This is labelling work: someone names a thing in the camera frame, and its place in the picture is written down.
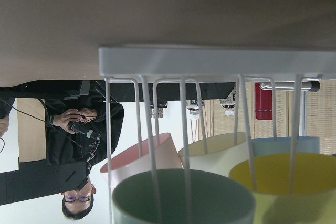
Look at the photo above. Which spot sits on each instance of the red fire extinguisher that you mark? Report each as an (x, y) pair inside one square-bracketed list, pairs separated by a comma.
[(263, 103)]

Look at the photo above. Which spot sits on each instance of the green cup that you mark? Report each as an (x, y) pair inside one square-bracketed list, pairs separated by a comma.
[(207, 198)]

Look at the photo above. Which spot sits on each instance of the yellow cup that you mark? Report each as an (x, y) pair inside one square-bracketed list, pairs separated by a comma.
[(308, 198)]

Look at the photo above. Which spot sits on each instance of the cream white cup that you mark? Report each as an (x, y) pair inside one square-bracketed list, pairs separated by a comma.
[(224, 152)]

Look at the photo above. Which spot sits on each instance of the pink cup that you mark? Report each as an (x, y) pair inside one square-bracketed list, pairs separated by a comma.
[(129, 162)]

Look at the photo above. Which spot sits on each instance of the light blue cup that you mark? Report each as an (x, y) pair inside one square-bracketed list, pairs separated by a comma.
[(269, 146)]

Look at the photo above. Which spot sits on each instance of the white wire cup rack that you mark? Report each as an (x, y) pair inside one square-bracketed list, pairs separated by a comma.
[(182, 65)]

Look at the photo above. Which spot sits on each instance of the person in black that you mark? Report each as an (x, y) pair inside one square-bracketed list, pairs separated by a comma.
[(76, 131)]

